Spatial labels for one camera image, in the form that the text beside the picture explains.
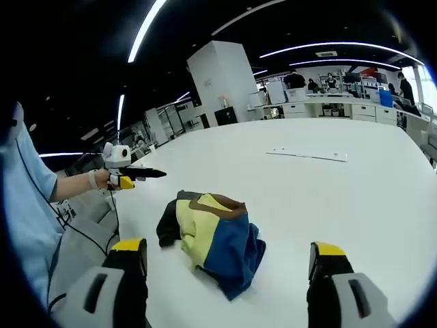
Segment short ceiling light strip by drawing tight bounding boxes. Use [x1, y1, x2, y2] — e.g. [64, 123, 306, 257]
[117, 94, 126, 131]

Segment white whiteboard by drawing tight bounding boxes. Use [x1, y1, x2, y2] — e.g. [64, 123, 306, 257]
[266, 81, 287, 105]

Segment white drawer cabinet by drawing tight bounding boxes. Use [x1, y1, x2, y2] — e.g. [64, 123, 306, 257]
[351, 103, 398, 126]
[281, 102, 307, 120]

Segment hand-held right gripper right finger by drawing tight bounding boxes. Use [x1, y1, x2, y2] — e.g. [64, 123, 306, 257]
[306, 241, 397, 328]

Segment long ceiling light strip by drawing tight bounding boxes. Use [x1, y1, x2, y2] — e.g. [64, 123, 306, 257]
[127, 0, 169, 64]
[258, 42, 427, 66]

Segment white square pillar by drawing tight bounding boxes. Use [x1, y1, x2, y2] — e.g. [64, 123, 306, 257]
[186, 40, 260, 128]

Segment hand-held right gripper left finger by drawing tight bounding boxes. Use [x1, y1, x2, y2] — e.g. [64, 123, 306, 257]
[63, 238, 150, 328]

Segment white template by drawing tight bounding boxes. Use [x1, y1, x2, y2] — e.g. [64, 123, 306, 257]
[266, 147, 350, 163]

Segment person's left hand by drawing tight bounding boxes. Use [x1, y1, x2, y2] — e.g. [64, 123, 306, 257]
[89, 168, 112, 191]

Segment yellow blue black garment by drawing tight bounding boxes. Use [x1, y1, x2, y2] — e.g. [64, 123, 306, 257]
[156, 189, 267, 302]

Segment person's light blue shirt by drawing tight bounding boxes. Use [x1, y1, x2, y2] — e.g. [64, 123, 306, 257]
[0, 101, 71, 310]

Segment person's grey trousers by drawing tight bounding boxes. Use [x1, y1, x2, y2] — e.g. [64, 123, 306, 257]
[46, 197, 121, 310]

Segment black low cabinet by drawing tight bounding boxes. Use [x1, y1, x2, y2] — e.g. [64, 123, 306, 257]
[214, 106, 238, 127]

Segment person in light-blue shirt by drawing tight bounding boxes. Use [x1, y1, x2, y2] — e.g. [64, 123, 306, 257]
[10, 118, 119, 314]

